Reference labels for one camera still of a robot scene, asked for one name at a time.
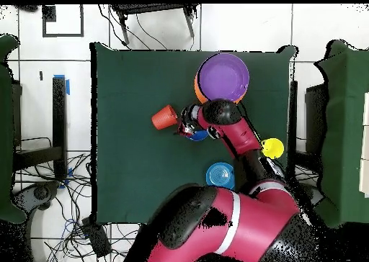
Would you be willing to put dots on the dark blue plastic bowl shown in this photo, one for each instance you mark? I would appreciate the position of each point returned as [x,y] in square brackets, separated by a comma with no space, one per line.
[200,135]

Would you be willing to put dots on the red plastic cup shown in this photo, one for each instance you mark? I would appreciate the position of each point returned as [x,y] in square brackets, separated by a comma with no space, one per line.
[164,118]

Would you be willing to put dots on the large yellow plastic bowl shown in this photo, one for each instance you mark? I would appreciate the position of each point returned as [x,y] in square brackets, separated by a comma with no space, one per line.
[199,93]

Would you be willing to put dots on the purple plastic bowl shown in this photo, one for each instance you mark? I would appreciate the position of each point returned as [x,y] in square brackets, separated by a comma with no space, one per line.
[223,77]

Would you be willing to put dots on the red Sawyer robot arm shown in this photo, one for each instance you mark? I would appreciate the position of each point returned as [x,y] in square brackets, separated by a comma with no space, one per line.
[230,216]

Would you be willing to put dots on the light blue plastic bowl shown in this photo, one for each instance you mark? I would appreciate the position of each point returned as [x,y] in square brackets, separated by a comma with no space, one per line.
[220,174]

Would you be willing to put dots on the dark green tablecloth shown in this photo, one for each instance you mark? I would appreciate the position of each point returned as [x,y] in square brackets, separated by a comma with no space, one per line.
[129,172]

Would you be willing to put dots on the yellow plastic cup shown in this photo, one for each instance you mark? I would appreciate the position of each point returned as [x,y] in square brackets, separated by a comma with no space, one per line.
[272,148]

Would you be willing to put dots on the blue tape strip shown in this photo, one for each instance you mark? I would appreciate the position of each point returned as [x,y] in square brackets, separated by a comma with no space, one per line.
[68,87]

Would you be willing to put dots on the black metal stool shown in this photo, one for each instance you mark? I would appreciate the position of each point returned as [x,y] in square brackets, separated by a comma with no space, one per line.
[150,8]

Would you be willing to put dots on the black power strip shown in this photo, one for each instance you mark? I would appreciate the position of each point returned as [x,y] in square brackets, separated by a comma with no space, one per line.
[96,239]

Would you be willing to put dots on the green cloth side table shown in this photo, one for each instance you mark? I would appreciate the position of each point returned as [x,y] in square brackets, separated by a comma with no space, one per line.
[5,129]
[346,129]

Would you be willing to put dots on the black chair base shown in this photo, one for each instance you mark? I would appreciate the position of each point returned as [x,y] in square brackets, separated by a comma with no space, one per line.
[37,193]

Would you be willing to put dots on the white boxes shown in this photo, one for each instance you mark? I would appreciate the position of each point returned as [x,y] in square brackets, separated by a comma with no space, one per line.
[365,146]

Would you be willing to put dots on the person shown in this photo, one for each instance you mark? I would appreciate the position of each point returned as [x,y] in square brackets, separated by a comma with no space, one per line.
[27,7]

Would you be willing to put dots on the black table frame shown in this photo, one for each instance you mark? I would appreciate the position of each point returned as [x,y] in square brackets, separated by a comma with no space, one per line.
[293,123]
[59,123]

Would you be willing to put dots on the black square floor frame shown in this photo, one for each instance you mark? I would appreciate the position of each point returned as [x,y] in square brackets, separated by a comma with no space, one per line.
[49,13]

